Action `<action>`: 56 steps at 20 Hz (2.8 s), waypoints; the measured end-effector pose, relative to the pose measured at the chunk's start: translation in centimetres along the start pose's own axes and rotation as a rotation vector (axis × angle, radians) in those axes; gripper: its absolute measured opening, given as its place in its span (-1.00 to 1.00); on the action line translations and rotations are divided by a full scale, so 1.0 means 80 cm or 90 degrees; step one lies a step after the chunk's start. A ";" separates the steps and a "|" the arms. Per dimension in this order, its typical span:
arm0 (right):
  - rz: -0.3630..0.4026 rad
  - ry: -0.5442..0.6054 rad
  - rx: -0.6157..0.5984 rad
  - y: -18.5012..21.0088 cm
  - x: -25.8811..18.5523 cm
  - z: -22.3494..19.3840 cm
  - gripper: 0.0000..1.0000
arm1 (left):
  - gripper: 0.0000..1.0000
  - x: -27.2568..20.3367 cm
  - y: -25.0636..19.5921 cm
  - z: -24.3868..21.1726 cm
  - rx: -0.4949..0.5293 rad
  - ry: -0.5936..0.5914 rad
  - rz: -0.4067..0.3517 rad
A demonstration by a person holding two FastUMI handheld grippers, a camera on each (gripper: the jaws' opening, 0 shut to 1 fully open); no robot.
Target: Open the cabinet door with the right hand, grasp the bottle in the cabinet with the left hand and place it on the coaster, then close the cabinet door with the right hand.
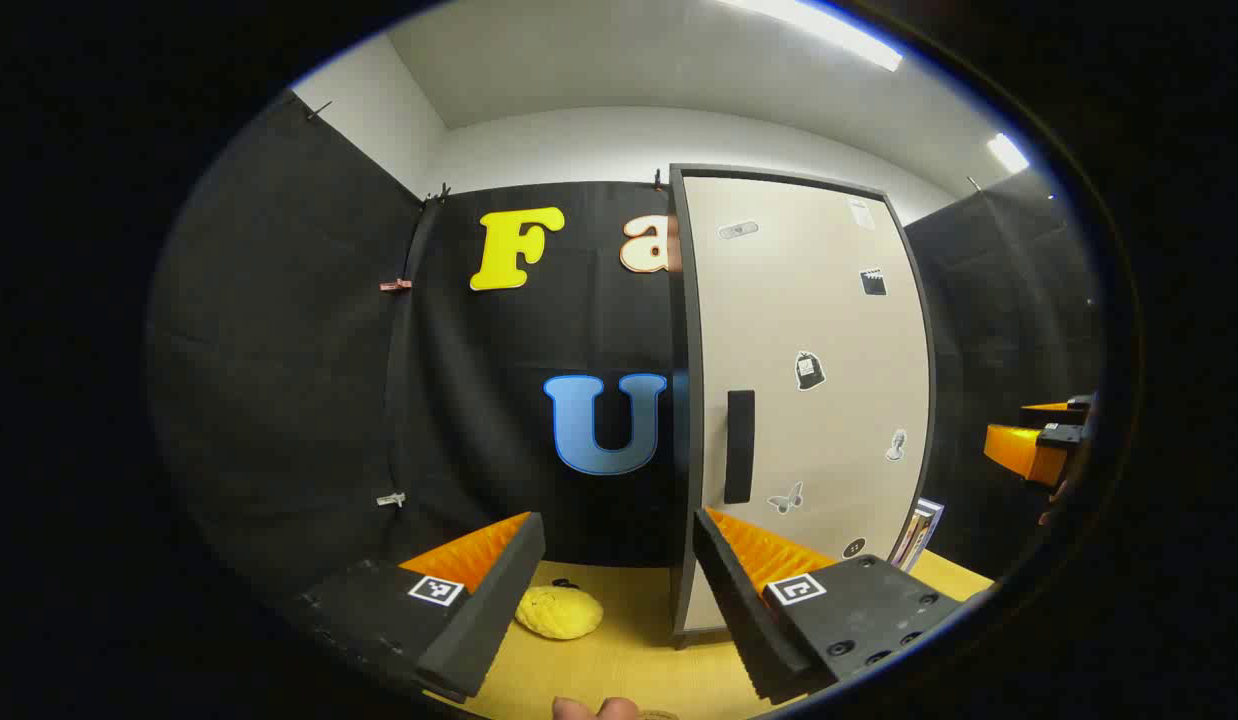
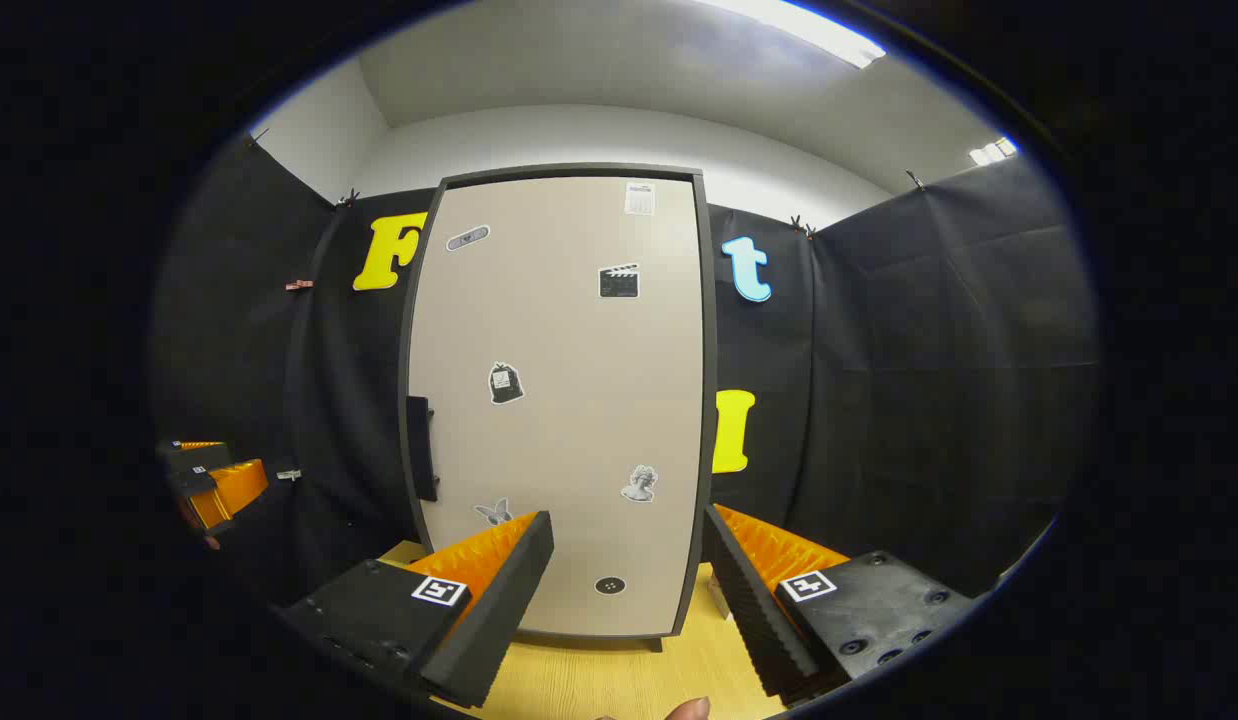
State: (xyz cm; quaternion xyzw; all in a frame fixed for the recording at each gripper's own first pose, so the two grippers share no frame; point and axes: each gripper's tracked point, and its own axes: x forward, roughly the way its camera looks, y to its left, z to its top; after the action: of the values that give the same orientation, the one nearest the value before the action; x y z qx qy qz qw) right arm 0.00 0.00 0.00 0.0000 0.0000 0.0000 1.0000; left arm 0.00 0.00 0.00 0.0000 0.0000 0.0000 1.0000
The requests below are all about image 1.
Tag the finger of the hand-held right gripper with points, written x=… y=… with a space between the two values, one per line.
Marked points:
x=1019 y=452
x=1054 y=410

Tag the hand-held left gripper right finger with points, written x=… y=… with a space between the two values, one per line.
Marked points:
x=739 y=620

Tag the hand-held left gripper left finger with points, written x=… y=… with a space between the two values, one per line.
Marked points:
x=489 y=620

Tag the yellow knitted coaster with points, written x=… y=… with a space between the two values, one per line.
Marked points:
x=559 y=612

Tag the beige cabinet door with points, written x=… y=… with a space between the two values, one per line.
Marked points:
x=829 y=320

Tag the dark grey cabinet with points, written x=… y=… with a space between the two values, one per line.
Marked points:
x=682 y=420

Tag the blue spine book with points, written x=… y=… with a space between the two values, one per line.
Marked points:
x=935 y=515

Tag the brown spine book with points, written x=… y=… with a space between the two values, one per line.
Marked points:
x=924 y=535

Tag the white clothes clip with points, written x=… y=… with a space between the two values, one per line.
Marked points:
x=390 y=498

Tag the small ceiling light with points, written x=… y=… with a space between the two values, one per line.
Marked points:
x=1007 y=152

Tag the black backdrop cloth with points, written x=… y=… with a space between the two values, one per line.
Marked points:
x=279 y=350

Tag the long ceiling light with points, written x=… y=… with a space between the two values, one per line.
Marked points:
x=819 y=30

